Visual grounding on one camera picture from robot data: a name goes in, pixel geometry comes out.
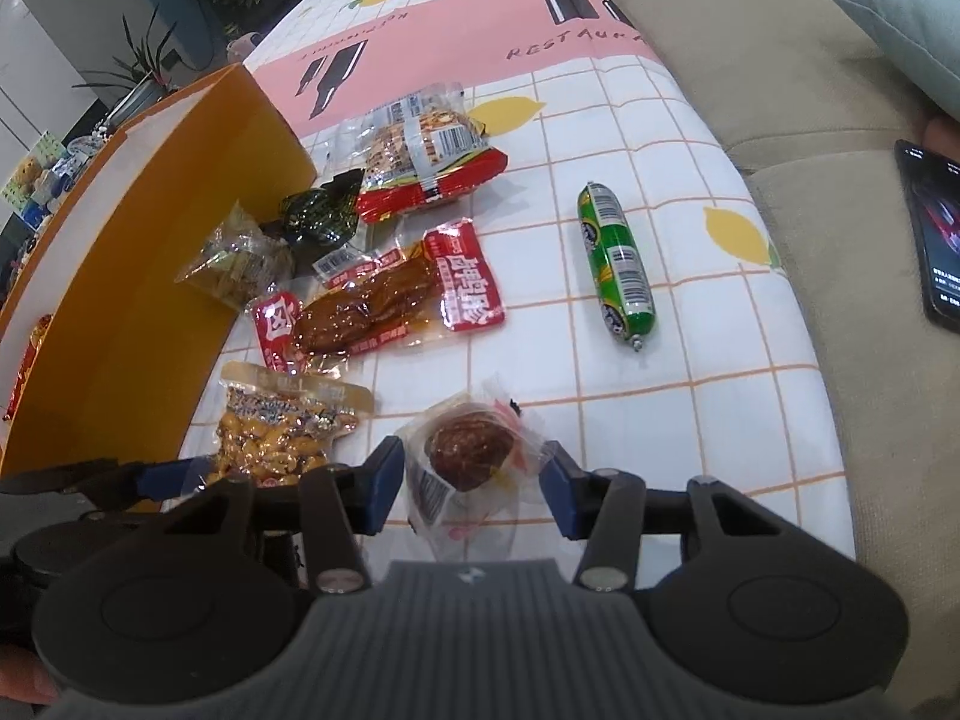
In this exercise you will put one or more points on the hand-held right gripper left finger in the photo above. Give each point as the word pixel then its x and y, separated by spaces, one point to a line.
pixel 386 484

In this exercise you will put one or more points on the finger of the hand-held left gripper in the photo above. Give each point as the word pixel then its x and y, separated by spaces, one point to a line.
pixel 172 477

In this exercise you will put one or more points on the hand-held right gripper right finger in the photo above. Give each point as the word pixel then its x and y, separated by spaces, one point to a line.
pixel 559 495

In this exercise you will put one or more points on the round brown snack clear packet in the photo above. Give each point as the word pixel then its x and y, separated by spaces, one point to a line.
pixel 469 454

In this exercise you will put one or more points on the yellow snack vacuum packet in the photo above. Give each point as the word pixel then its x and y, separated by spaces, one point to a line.
pixel 277 427

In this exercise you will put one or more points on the orange cardboard box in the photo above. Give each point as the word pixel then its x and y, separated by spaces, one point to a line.
pixel 112 277

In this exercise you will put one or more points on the dark green snack packet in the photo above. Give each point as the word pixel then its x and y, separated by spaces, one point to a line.
pixel 319 210

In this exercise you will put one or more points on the person's left hand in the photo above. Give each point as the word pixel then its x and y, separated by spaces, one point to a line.
pixel 22 679

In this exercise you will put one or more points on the red braised meat packet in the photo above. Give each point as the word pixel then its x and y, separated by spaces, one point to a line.
pixel 375 307

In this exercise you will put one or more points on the red foil packet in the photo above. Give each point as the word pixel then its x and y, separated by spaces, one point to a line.
pixel 26 367

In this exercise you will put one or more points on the clear packet of greenish snack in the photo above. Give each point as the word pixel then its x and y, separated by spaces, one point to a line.
pixel 236 259

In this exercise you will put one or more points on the green sausage stick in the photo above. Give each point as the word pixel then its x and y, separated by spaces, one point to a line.
pixel 615 262

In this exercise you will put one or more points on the red peanut snack packet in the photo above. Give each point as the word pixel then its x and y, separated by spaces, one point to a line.
pixel 427 172

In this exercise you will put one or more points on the pile of counter clutter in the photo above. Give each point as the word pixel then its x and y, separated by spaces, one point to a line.
pixel 67 165

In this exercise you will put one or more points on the yellow flower picture card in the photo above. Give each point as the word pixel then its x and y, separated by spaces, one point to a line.
pixel 30 169

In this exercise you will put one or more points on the beige sofa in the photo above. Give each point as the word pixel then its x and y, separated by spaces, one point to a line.
pixel 825 240

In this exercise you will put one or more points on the potted plant in grey pot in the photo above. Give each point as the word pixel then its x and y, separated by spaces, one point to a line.
pixel 135 94

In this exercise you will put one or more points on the small pink object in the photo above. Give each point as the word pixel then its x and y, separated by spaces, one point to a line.
pixel 241 46

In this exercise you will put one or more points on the black smartphone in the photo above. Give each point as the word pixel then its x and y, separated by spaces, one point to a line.
pixel 934 240

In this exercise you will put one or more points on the light blue cushion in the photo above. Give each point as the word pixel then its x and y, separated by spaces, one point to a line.
pixel 907 30

